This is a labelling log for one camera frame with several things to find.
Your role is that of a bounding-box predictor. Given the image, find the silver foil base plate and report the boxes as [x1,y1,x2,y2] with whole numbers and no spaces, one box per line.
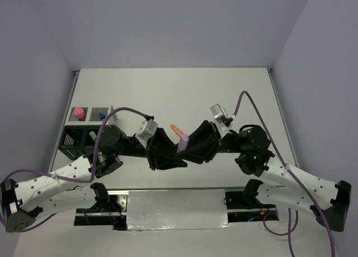
[126,189,230,231]

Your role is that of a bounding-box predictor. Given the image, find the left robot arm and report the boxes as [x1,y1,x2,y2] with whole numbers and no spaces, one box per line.
[1,125,187,233]

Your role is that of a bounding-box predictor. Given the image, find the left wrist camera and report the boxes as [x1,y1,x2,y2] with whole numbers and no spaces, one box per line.
[135,119,158,148]

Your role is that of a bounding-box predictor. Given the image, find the black slotted container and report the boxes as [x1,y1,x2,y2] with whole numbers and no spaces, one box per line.
[58,125,100,160]

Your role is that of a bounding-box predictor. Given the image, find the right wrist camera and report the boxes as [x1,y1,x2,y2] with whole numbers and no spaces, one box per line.
[210,104,235,138]

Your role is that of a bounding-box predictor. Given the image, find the blue capped marker in container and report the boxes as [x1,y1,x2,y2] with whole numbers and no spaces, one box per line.
[98,110,106,121]

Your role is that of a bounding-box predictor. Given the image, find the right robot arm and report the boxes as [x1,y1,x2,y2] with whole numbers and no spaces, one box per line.
[171,121,351,232]

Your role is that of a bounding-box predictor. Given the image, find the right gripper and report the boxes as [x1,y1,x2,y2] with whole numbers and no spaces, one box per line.
[171,119,244,164]

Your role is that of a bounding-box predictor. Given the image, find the black mounting rail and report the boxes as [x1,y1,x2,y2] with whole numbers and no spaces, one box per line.
[74,189,279,231]

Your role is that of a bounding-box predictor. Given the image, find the pink glue stick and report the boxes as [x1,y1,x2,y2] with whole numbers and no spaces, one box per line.
[73,107,86,120]

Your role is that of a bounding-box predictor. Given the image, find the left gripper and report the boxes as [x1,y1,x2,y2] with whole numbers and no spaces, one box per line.
[114,126,187,170]

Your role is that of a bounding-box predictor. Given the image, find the orange highlighter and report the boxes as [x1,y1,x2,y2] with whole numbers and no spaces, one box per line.
[170,124,185,137]

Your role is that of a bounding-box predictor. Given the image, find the purple highlighter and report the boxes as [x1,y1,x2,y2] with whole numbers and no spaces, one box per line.
[177,134,190,153]

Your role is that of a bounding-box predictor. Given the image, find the white slotted container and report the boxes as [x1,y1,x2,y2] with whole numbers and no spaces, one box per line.
[65,105,118,125]

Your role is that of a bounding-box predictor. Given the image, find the green highlighter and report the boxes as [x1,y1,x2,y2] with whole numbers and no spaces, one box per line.
[89,131,97,142]

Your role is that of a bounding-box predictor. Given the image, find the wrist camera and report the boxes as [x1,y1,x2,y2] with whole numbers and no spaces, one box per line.
[210,104,235,138]
[135,119,158,148]

